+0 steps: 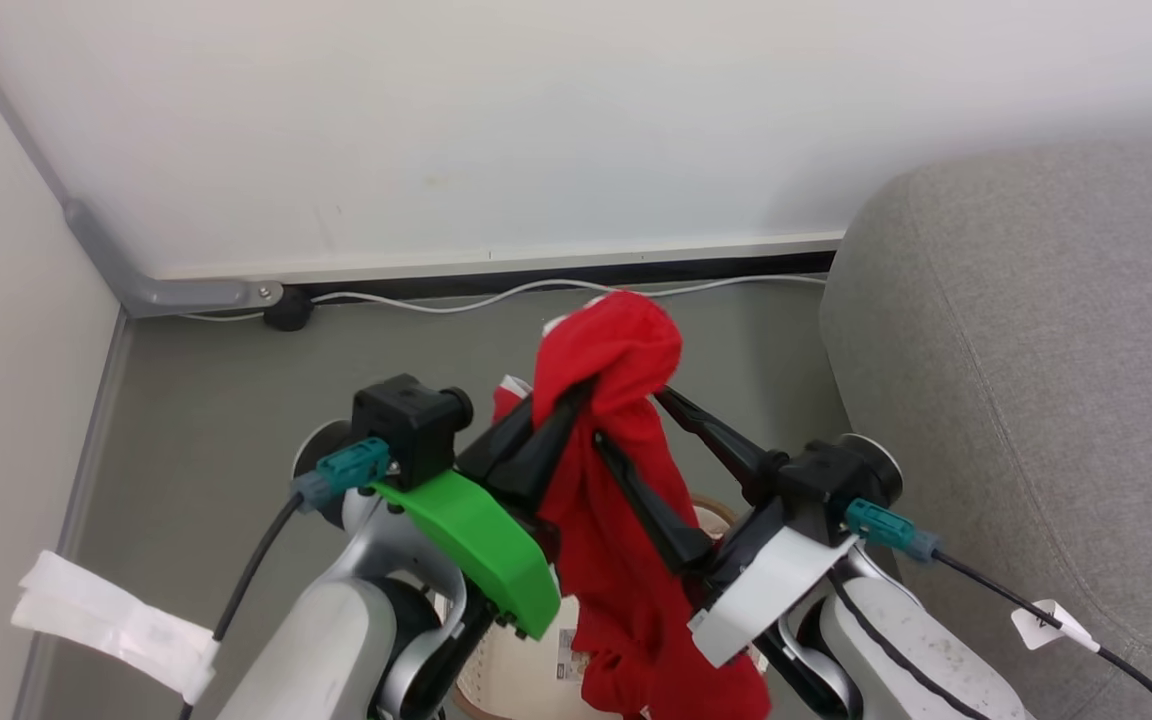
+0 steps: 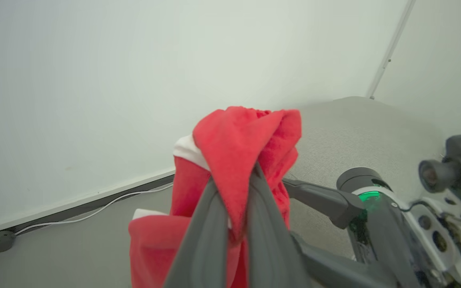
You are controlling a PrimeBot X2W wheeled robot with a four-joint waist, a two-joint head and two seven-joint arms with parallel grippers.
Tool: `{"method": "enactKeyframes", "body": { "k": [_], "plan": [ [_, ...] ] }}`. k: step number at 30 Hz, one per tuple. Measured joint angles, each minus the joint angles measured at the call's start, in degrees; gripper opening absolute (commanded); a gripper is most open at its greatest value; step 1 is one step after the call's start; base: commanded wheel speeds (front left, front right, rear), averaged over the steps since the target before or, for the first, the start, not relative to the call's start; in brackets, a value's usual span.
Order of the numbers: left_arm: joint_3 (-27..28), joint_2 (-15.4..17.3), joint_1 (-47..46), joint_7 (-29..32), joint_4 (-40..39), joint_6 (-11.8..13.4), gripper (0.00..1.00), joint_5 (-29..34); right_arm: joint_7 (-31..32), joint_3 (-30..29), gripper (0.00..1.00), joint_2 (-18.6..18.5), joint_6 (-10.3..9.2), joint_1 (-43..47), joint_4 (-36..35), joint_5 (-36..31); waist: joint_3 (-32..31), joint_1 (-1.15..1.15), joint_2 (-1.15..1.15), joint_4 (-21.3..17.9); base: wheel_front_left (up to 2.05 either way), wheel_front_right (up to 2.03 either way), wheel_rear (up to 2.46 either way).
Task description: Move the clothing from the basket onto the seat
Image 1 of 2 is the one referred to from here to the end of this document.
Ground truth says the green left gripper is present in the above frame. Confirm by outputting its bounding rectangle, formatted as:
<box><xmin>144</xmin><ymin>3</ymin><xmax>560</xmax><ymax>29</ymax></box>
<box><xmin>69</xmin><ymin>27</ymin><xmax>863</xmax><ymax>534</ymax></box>
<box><xmin>371</xmin><ymin>383</ymin><xmax>597</xmax><ymax>642</ymax></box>

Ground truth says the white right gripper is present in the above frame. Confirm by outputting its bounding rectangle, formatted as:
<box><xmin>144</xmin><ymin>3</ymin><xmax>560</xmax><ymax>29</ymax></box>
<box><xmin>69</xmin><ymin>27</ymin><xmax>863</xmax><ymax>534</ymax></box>
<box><xmin>592</xmin><ymin>386</ymin><xmax>859</xmax><ymax>670</ymax></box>

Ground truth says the red garment with white stripes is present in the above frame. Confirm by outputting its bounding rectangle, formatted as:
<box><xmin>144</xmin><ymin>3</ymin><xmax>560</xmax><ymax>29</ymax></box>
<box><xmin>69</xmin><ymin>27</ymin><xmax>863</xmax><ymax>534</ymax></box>
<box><xmin>491</xmin><ymin>289</ymin><xmax>773</xmax><ymax>720</ymax></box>

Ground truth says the cream laundry basket brown rim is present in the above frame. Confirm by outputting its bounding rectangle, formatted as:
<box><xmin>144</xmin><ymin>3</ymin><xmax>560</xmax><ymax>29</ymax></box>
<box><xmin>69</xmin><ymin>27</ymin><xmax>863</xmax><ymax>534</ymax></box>
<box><xmin>433</xmin><ymin>494</ymin><xmax>775</xmax><ymax>720</ymax></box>

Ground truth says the black baseboard strip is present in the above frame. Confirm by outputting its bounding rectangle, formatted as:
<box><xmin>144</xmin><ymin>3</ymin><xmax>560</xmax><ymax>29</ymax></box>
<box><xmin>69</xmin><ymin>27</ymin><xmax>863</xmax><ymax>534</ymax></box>
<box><xmin>281</xmin><ymin>250</ymin><xmax>838</xmax><ymax>302</ymax></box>

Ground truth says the paper label sticker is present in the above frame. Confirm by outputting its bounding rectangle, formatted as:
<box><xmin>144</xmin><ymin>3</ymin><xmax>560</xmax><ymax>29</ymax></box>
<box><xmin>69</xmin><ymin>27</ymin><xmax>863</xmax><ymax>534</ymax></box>
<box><xmin>555</xmin><ymin>627</ymin><xmax>589</xmax><ymax>684</ymax></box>

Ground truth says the black round floor stopper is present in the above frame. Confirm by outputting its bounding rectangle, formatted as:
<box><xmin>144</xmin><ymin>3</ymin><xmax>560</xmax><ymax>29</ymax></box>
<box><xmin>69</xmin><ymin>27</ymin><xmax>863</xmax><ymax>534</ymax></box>
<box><xmin>263</xmin><ymin>285</ymin><xmax>316</xmax><ymax>333</ymax></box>

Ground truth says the grey fabric sofa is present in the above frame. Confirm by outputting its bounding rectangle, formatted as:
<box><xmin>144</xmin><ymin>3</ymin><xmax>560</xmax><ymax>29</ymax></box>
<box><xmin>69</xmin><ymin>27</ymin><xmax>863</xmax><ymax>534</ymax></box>
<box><xmin>820</xmin><ymin>133</ymin><xmax>1152</xmax><ymax>720</ymax></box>

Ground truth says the white tape strip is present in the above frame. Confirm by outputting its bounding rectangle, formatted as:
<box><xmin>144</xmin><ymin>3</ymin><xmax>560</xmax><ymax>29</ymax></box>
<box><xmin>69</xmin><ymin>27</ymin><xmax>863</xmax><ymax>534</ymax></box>
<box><xmin>10</xmin><ymin>549</ymin><xmax>221</xmax><ymax>707</ymax></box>

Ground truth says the white wall cable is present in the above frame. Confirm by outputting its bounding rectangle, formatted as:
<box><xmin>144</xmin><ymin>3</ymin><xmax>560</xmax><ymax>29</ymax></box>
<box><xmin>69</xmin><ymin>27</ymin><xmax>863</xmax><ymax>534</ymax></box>
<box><xmin>179</xmin><ymin>274</ymin><xmax>828</xmax><ymax>324</ymax></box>

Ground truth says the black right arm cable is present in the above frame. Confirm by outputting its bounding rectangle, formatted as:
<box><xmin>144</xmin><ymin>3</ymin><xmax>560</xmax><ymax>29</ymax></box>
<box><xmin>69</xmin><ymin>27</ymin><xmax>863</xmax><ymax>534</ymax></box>
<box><xmin>843</xmin><ymin>497</ymin><xmax>1152</xmax><ymax>720</ymax></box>

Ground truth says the grey cable conduit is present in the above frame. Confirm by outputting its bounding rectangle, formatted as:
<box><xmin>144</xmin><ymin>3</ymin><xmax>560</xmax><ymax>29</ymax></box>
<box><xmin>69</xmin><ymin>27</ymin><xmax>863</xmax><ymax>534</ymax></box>
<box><xmin>0</xmin><ymin>8</ymin><xmax>285</xmax><ymax>320</ymax></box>

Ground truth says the small white cable tag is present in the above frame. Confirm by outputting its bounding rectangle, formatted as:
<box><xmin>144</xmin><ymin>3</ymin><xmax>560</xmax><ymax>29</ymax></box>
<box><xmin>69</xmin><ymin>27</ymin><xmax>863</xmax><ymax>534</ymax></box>
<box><xmin>1010</xmin><ymin>598</ymin><xmax>1103</xmax><ymax>655</ymax></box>

